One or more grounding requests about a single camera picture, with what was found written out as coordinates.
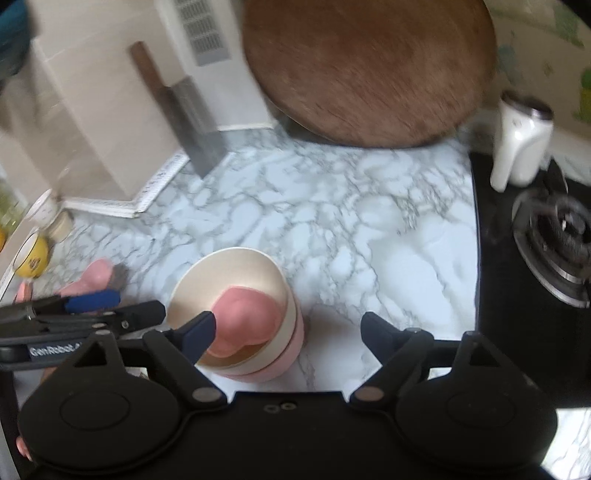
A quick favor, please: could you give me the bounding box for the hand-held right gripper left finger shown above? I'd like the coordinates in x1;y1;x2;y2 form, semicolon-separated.
58;311;229;409

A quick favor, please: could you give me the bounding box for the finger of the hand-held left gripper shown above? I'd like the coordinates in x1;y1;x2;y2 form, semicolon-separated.
28;300;167;340
0;290;122;324

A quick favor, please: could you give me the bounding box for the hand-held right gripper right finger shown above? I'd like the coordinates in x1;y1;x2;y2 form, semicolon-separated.
348;311;520;409

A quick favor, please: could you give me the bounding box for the pink mouse-shaped plate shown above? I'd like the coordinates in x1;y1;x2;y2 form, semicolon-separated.
58;258;116;298

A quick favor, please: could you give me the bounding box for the small pink dish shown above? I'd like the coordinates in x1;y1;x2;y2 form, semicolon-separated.
203;285;281;358

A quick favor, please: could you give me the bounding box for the cream bowl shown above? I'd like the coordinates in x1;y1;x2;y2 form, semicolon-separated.
167;248;296;370

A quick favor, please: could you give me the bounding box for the pink bowl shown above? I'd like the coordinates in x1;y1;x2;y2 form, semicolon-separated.
226;300;305;383

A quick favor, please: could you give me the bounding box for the yellow bowl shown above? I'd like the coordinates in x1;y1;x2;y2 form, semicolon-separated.
13;233;51;278

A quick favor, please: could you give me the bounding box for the clear plastic container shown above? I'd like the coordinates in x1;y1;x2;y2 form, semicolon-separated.
48;210;75;243

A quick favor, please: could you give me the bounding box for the white floral bowl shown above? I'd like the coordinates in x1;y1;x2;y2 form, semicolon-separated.
25;189;60;227

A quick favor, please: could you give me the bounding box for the green water bottle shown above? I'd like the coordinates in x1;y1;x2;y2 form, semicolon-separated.
0;180;28;232

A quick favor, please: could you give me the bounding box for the black gas stove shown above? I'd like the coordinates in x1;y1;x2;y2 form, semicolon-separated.
468;150;591;407

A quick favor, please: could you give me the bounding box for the white bottle with metal cap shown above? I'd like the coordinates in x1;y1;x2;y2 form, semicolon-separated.
489;90;555;192

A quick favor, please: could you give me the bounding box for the round wooden cutting board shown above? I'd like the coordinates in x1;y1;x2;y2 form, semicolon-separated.
241;0;497;148

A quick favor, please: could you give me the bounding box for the dark blue hanging cloth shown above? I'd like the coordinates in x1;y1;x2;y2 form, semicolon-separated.
0;0;33;79

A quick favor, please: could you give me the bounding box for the grey vent grille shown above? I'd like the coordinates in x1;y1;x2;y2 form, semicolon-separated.
173;0;232;66

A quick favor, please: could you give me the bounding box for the cleaver with wooden handle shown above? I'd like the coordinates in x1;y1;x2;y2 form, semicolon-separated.
129;41;229;179

